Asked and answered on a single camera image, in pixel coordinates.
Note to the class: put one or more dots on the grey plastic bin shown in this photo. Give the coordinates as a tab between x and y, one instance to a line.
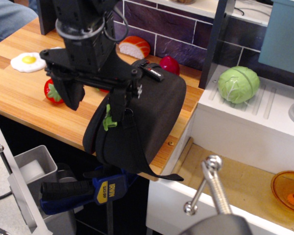
37	166

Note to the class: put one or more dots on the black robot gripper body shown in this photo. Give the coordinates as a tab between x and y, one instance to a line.
94	62

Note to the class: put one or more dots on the white toy sink unit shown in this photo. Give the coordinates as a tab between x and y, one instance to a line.
254	139

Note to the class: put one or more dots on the toy salmon sushi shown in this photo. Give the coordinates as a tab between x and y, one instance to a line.
135	46

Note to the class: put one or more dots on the orange transparent bowl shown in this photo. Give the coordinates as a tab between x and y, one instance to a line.
282	187

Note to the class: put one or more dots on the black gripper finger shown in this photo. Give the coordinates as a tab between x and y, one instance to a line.
70	91
118	101

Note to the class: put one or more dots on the toy fried egg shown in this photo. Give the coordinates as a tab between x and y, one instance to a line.
28	62

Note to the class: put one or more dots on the green zipper pull tab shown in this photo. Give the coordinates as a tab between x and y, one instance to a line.
107	120

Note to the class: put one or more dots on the light blue box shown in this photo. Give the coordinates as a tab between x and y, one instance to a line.
278	45

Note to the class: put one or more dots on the black zipper bag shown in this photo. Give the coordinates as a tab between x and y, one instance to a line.
147	123

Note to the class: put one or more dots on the toy red tomato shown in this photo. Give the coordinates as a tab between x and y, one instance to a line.
51	93

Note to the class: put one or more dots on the blue Irwin bar clamp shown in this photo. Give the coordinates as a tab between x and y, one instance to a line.
103	185

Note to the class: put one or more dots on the toy red chili pepper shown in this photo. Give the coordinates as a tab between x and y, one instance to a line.
103	90

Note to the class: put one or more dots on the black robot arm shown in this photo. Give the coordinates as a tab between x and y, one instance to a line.
83	19

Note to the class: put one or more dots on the toy green cabbage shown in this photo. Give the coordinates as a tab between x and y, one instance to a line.
238	84

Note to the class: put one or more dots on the person in blue jeans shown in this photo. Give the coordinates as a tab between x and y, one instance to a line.
14	16

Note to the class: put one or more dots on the toy red apple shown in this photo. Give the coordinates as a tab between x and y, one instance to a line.
170	64

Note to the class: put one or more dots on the grey metal frame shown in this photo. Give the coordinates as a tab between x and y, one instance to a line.
31	215

